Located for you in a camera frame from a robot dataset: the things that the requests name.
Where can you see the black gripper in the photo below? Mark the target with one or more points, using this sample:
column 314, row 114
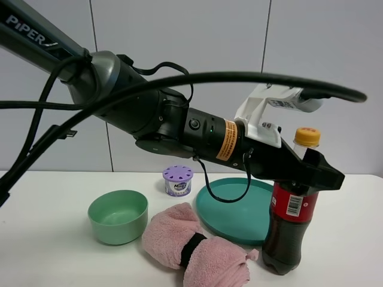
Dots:
column 233, row 149

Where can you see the cola bottle with yellow cap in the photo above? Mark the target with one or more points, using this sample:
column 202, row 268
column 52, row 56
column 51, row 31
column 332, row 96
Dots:
column 290, row 215

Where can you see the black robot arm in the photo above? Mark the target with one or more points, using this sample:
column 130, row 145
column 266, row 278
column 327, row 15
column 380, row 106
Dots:
column 106, row 85

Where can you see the teal round plate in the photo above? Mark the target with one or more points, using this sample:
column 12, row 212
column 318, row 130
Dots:
column 245, row 222

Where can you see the pink rolled towel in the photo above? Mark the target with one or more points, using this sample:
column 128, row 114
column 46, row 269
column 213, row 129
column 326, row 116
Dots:
column 215, row 262

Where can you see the black elastic band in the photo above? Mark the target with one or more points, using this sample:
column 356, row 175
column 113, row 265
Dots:
column 189, row 248

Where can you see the purple air freshener jar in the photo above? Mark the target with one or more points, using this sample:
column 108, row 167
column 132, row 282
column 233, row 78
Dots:
column 178, row 180

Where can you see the light green bowl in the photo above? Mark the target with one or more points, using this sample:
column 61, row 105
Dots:
column 118, row 217

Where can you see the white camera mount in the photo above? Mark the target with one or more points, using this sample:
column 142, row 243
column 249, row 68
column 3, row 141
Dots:
column 258, row 111

